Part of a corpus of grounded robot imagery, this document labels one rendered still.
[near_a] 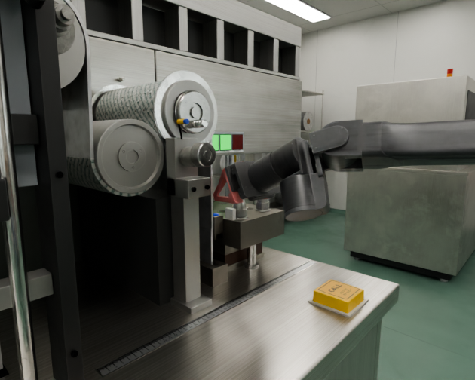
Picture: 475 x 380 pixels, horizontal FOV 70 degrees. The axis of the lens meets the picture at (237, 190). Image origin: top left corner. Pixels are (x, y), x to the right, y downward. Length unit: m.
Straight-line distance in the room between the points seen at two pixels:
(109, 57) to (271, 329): 0.72
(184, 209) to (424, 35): 4.83
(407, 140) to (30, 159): 0.47
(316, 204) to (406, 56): 4.78
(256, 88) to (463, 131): 0.88
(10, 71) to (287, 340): 0.49
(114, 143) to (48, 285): 0.24
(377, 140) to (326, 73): 5.16
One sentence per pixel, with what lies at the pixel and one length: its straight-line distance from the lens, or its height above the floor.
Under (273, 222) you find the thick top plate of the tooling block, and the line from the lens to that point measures 0.80.
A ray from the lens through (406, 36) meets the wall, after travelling 5.30.
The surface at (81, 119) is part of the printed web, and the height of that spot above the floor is 1.23.
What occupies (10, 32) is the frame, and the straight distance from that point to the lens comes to 0.43.
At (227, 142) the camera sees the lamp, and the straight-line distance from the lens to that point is 1.17.
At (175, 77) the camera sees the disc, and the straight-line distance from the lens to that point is 0.63.
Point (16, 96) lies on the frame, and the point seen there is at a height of 1.25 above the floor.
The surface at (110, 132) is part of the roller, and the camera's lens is 0.56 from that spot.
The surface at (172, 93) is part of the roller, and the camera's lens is 0.62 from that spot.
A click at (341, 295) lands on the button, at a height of 0.92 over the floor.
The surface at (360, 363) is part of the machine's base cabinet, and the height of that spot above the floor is 0.76.
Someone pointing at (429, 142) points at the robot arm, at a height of 1.20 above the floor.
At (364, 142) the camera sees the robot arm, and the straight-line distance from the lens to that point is 0.52.
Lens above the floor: 1.21
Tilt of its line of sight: 9 degrees down
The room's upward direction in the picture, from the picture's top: straight up
